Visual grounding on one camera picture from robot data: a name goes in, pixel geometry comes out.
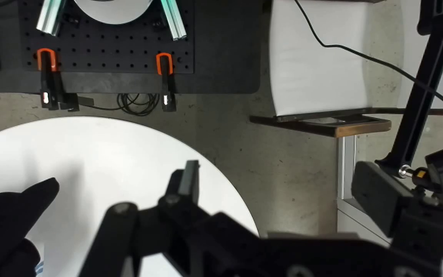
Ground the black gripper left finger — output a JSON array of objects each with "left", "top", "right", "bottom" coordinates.
[{"left": 160, "top": 160, "right": 200, "bottom": 210}]

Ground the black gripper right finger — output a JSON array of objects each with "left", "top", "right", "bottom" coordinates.
[{"left": 351, "top": 162, "right": 413, "bottom": 237}]

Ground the black piece of clothing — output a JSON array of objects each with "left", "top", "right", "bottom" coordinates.
[{"left": 0, "top": 179, "right": 60, "bottom": 277}]

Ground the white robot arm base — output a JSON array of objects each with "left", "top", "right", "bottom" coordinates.
[{"left": 74, "top": 0, "right": 154, "bottom": 25}]

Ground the wooden shelf board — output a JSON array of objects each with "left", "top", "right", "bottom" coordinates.
[{"left": 250, "top": 114, "right": 393, "bottom": 139}]

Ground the white board panel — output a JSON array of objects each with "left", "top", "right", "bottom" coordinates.
[{"left": 270, "top": 0, "right": 370, "bottom": 116}]

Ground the black perforated mounting board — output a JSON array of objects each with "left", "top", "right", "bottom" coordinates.
[{"left": 17, "top": 0, "right": 196, "bottom": 74}]

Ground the black tripod stand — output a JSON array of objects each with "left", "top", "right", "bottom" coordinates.
[{"left": 379, "top": 0, "right": 443, "bottom": 177}]

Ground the black coiled cable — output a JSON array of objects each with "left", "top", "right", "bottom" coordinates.
[{"left": 77, "top": 91, "right": 164, "bottom": 117}]

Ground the thin black cable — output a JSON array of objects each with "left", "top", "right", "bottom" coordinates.
[{"left": 294, "top": 0, "right": 443, "bottom": 125}]

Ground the right orange-handled clamp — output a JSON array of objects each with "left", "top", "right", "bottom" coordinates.
[{"left": 156, "top": 53, "right": 177, "bottom": 113}]

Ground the orange-handled clamp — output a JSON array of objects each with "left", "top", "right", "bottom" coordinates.
[
  {"left": 36, "top": 48, "right": 79, "bottom": 113},
  {"left": 156, "top": 53, "right": 177, "bottom": 113}
]

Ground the left orange-handled clamp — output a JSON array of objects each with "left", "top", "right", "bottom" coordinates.
[{"left": 36, "top": 48, "right": 79, "bottom": 113}]

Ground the right aluminium extrusion rail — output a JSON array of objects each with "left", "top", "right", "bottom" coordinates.
[{"left": 160, "top": 0, "right": 188, "bottom": 40}]

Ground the aluminium extrusion rail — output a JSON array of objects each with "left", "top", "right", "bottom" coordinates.
[
  {"left": 36, "top": 0, "right": 67, "bottom": 37},
  {"left": 160, "top": 0, "right": 188, "bottom": 40}
]

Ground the left aluminium extrusion rail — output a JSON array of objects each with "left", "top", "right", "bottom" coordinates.
[{"left": 36, "top": 0, "right": 67, "bottom": 37}]

